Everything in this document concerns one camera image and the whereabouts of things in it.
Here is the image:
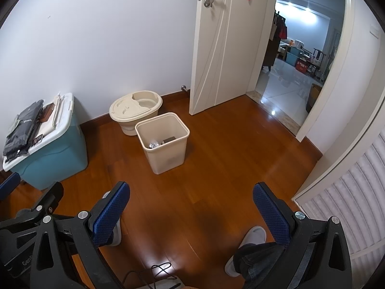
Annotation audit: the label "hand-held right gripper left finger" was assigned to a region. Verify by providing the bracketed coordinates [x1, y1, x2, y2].
[30, 181, 131, 289]

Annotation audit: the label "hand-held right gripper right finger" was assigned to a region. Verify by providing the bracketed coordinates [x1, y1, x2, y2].
[253, 182, 352, 289]

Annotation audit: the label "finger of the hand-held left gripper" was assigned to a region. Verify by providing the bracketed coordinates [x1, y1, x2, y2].
[0, 172, 21, 201]
[13, 181, 64, 226]

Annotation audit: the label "beige plastic bin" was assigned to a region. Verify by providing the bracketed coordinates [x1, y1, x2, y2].
[135, 112, 190, 175]

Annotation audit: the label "person's left white slipper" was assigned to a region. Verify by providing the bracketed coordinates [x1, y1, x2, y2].
[102, 190, 123, 247]

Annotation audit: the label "person's white slipper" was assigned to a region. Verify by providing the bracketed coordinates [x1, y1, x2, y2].
[225, 226, 268, 277]
[102, 190, 123, 247]

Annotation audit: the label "person's right white slipper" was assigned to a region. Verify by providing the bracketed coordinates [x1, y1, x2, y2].
[225, 226, 268, 277]

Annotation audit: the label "blue storage box white lid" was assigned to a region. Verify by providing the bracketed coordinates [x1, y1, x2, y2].
[2, 93, 89, 191]

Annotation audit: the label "person's right leg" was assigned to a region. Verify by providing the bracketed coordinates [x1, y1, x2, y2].
[233, 242, 289, 289]

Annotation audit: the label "black packaged clothing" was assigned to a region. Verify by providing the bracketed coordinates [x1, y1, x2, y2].
[4, 99, 45, 162]

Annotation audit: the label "cream flat package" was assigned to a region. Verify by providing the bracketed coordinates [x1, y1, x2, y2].
[38, 94, 65, 145]

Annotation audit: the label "brown flat box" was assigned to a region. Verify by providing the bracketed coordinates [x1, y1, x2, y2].
[40, 102, 57, 127]

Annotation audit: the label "white louvered radiator cover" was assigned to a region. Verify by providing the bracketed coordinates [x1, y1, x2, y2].
[291, 96, 385, 286]

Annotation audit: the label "beige foot bath tub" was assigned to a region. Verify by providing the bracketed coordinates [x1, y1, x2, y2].
[109, 90, 163, 137]

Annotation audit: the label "dark wooden chair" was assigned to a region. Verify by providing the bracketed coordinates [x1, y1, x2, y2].
[313, 47, 327, 67]

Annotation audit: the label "white door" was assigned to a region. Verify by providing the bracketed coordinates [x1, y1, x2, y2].
[189, 0, 280, 115]

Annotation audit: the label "hanging clothes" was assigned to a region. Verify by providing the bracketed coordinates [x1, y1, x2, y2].
[269, 10, 288, 41]

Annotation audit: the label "black cable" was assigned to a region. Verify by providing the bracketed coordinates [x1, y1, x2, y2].
[123, 263, 181, 289]

